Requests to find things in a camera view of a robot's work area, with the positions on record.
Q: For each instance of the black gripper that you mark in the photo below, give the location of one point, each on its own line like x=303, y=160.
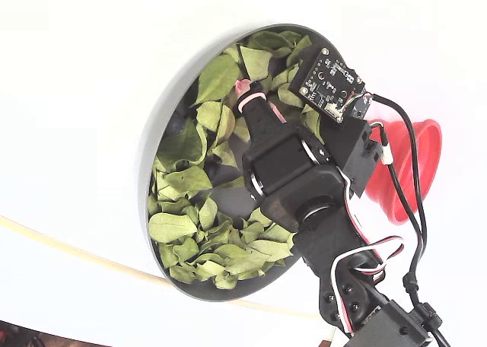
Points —
x=275, y=163

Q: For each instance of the dark grey round bowl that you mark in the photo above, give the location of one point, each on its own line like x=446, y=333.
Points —
x=146, y=153

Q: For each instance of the pile of green leaves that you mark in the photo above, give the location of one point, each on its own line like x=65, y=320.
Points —
x=182, y=225

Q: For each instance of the red collapsible cup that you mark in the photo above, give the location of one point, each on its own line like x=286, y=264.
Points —
x=431, y=145

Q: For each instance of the dark blueberry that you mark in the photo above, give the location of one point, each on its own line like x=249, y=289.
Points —
x=176, y=125

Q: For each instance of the long wooden stick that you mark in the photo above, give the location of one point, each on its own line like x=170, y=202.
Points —
x=114, y=265

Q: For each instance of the black camera circuit board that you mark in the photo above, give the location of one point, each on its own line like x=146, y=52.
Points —
x=323, y=80

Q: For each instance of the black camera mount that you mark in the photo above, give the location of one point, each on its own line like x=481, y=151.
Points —
x=354, y=156

